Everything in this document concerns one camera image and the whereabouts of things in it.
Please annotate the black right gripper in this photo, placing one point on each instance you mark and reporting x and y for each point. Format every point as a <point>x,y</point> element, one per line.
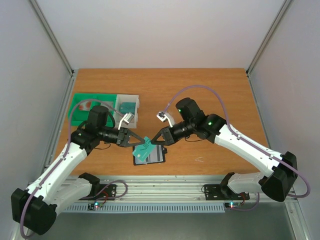
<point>166,135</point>

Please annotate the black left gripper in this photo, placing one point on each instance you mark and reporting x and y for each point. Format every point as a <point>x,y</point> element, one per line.
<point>125,143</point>

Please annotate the black leather card holder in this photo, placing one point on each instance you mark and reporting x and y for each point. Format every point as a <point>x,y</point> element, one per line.
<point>157,156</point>

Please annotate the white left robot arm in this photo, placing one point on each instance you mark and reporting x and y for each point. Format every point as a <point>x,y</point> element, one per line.
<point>37,207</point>

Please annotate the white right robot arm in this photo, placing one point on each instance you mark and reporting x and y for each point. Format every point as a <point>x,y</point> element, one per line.
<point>276,174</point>

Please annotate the teal VIP card stack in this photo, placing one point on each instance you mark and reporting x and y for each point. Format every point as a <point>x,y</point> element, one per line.
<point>127,107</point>

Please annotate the red patterned card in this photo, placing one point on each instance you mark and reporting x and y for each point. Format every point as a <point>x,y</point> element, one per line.
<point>85,106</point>

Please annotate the white plastic bin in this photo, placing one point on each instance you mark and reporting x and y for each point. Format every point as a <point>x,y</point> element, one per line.
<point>129,98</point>

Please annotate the green plastic bin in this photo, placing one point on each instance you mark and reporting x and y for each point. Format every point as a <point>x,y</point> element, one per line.
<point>81,113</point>

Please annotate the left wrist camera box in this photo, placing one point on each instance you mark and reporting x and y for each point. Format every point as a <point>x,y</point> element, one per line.
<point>125,120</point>

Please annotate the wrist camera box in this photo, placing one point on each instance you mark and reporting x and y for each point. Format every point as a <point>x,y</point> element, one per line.
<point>164,116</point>
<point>125,120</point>

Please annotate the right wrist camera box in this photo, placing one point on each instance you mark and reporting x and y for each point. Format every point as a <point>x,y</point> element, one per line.
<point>164,116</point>

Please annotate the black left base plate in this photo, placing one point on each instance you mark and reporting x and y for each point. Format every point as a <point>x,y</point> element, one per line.
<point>104,192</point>

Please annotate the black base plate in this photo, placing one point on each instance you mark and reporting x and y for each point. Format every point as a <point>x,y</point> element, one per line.
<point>214,192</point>
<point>104,192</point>

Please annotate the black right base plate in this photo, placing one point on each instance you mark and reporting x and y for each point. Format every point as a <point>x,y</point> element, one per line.
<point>214,192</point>

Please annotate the grey slotted cable duct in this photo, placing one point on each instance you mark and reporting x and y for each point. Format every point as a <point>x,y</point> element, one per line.
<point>145,208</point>

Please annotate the grey aluminium frame rail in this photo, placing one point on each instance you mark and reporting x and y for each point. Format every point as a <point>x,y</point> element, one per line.
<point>49,32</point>

